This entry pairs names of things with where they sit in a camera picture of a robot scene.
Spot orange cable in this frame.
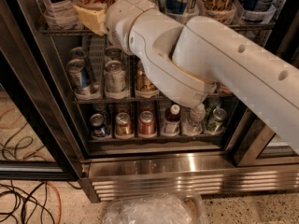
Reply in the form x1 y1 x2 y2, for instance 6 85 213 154
46 180 64 224

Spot white silver can middle rear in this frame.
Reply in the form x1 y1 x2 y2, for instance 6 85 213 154
105 46 122 63

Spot white silver can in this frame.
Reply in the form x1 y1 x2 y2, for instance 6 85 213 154
104 60 128 93
105 46 122 63

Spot clear plastic bin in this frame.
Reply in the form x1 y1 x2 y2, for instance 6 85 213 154
101 190 209 224

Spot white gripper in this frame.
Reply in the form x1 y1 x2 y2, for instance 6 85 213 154
73 0 157 55

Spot red coke can middle front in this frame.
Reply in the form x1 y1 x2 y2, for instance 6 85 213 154
219 84 231 94

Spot dark blue can top shelf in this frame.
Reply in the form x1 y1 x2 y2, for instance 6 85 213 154
239 0 276 23

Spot white silver can middle front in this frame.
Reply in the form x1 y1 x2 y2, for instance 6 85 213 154
104 60 128 93

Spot red can bottom shelf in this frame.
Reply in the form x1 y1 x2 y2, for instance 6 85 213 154
138 111 155 135

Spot clear water bottle bottom shelf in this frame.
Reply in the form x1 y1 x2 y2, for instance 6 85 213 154
187 104 206 136

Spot brown bottle white cap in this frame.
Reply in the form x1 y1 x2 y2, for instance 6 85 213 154
163 105 180 134

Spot gold can middle front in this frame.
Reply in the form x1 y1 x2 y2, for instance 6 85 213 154
135 62 157 92

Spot bronze can bottom shelf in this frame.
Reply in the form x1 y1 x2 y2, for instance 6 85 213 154
116 112 133 136

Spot blue silver can middle rear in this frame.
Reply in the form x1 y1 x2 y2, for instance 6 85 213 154
70 47 88 61

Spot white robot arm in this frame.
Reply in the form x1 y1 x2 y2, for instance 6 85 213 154
73 0 299 149

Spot stainless steel glass-door fridge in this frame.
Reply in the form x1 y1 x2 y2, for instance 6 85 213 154
0 0 299 203

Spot white black tea can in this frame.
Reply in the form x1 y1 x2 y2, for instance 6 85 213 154
43 0 83 30

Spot blue pepsi can bottom shelf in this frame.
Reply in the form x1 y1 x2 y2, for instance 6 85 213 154
90 113 110 138

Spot green can bottom shelf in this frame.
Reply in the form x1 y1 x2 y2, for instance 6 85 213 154
206 108 227 133

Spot blue silver can middle front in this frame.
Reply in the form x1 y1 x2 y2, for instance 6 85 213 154
66 59 95 95

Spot black cable bundle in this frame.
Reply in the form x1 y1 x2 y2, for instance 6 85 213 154
0 180 57 224

